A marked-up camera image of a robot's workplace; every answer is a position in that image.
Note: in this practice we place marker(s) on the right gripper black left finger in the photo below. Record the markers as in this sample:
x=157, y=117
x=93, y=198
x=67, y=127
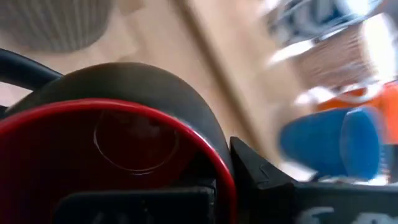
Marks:
x=130, y=208

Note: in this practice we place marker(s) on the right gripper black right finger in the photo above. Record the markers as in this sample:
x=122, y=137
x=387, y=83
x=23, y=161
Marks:
x=273, y=205

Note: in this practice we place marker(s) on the plain blue mug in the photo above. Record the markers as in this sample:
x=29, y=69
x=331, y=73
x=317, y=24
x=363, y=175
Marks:
x=311, y=143

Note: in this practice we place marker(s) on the black mug red inside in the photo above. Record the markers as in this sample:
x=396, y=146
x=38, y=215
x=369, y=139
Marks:
x=124, y=81

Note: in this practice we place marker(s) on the orange mug white inside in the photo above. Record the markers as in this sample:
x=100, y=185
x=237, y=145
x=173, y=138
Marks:
x=388, y=109

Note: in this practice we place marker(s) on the artificial plant in striped pot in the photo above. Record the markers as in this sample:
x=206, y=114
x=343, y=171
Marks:
x=56, y=25

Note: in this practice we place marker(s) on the wooden shelf black metal frame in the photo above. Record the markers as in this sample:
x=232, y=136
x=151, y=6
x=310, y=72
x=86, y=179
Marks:
x=248, y=62

